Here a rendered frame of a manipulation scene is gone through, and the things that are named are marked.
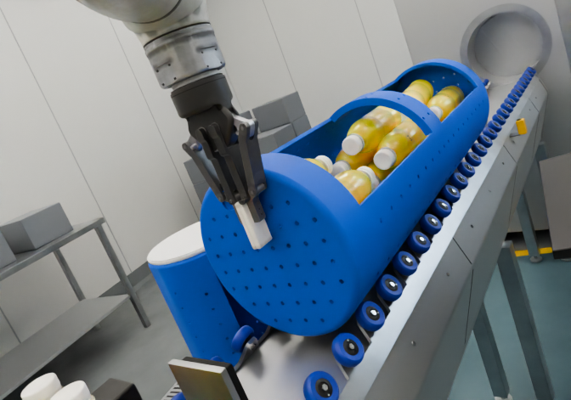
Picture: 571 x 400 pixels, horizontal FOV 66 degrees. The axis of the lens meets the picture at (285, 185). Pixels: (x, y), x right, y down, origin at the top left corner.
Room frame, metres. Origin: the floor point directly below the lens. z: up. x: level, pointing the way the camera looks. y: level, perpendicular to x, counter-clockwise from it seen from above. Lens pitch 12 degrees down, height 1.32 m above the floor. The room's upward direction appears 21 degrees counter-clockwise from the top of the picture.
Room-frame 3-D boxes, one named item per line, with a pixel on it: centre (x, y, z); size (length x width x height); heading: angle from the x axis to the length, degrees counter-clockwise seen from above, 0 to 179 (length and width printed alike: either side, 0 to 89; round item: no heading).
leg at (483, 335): (1.33, -0.45, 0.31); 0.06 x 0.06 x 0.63; 50
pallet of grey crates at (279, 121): (4.73, 0.22, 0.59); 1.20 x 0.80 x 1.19; 58
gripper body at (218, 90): (0.59, 0.06, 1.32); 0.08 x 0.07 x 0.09; 50
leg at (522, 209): (2.08, -1.09, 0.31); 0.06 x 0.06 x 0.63; 50
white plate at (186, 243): (1.13, 0.27, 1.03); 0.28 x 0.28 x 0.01
